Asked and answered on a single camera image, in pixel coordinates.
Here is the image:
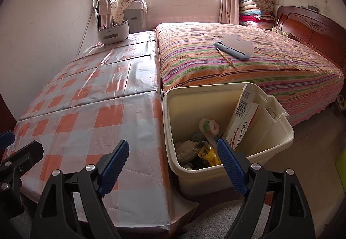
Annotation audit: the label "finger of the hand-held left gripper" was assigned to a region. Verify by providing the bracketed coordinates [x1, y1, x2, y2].
[0, 131, 15, 151]
[0, 141, 44, 174]

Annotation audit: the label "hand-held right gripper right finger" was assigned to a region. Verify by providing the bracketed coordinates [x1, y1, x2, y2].
[216, 138, 315, 239]

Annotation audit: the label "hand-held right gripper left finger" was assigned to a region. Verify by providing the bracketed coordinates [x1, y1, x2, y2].
[32, 139, 130, 239]

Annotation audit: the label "yellow snack wrapper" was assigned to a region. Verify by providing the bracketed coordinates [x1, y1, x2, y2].
[195, 142, 223, 166]

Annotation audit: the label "cream plastic bin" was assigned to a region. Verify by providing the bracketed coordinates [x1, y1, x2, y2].
[162, 82, 295, 202]

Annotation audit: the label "clear plastic bag green packet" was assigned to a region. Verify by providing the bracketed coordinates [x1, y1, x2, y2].
[199, 118, 222, 145]

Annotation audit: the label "white pink medicine box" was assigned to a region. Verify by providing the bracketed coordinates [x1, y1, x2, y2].
[223, 83, 260, 151]

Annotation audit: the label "orange white checkered tablecloth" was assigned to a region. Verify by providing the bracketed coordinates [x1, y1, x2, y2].
[3, 30, 173, 235]

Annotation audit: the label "bed with striped sheet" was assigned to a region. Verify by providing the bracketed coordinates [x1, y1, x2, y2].
[155, 22, 345, 123]

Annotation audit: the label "pencil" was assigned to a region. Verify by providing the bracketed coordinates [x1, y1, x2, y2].
[216, 48, 235, 68]

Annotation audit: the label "yellow green plastic object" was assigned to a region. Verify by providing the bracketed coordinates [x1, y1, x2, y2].
[335, 155, 346, 191]

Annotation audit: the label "grey white notebook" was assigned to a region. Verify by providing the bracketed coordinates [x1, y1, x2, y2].
[213, 33, 255, 61]

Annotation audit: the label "white slipper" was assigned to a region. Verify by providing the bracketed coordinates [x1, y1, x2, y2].
[336, 92, 346, 110]

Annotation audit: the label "white desktop organizer box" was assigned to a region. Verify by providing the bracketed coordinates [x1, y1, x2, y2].
[97, 19, 130, 45]

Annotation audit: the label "patterned pillow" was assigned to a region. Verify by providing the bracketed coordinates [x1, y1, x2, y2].
[271, 26, 294, 38]

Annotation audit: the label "white floor appliance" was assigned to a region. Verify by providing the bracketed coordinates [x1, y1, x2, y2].
[123, 2, 148, 34]

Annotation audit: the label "beige curtain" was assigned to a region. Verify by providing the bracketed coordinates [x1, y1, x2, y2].
[218, 0, 241, 24]

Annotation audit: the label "cream dotted cloth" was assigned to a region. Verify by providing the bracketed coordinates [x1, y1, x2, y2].
[111, 0, 149, 21]

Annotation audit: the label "brown wooden headboard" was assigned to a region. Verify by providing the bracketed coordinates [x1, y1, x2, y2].
[276, 6, 346, 72]

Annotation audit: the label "stack of folded quilts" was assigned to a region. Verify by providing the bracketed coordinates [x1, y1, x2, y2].
[239, 0, 277, 30]

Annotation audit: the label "clothes hanging on wall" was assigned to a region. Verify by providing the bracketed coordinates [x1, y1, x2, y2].
[93, 0, 112, 31]

